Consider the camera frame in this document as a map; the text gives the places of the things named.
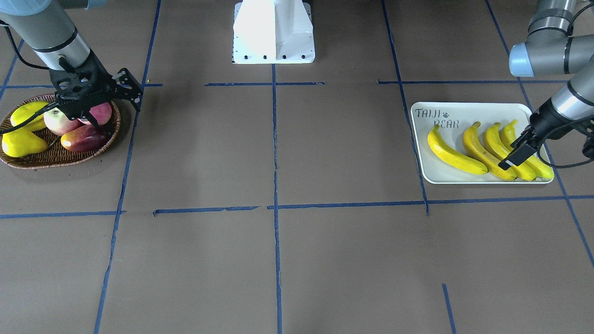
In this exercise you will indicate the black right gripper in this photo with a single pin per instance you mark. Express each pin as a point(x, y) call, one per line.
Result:
point(128, 83)

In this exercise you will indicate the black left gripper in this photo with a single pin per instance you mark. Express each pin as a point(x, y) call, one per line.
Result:
point(545, 118)

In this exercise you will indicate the yellow banana moved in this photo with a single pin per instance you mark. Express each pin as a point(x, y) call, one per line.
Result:
point(532, 168)
point(495, 146)

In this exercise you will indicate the yellow banana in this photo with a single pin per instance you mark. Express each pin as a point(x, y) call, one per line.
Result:
point(476, 150)
point(452, 157)

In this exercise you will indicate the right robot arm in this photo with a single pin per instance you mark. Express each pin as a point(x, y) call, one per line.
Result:
point(46, 27)

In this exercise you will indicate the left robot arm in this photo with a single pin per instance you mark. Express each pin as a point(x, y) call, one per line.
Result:
point(551, 48)

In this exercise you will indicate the brown wicker basket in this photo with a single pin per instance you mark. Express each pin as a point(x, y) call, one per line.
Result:
point(57, 155)

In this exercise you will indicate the red apple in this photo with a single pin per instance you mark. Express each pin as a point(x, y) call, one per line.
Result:
point(101, 113)

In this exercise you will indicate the dark purple plum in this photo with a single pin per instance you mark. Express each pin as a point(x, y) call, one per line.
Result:
point(84, 139)

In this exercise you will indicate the pale pear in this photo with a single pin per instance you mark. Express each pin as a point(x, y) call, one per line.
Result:
point(58, 123)

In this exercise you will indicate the yellow carambola fruit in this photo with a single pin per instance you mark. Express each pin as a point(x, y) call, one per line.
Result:
point(24, 112)

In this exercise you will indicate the yellow lemon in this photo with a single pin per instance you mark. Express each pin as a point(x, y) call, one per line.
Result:
point(21, 142)

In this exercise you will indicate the white bear print tray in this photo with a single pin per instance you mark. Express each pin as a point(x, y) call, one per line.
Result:
point(453, 119)

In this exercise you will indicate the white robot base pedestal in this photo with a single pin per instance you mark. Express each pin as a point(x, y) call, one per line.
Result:
point(273, 32)

